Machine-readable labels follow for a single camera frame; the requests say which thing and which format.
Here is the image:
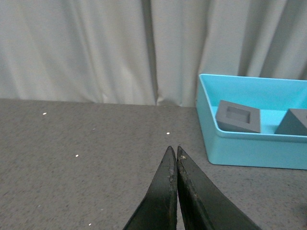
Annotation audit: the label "blue plastic box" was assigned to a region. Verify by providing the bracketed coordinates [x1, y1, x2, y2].
[196, 74, 307, 170]

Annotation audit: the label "white curtain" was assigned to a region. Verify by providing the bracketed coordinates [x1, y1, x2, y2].
[0, 0, 307, 106]

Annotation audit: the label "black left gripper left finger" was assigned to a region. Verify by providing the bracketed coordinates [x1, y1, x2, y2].
[124, 146, 177, 230]

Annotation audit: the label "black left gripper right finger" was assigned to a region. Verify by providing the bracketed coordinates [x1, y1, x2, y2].
[177, 146, 260, 230]

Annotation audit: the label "gray cube with square recess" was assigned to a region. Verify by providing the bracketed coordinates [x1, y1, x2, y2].
[215, 100, 261, 133]

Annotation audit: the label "gray cube with round hole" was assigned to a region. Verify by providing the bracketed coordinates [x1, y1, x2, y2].
[275, 108, 307, 136]

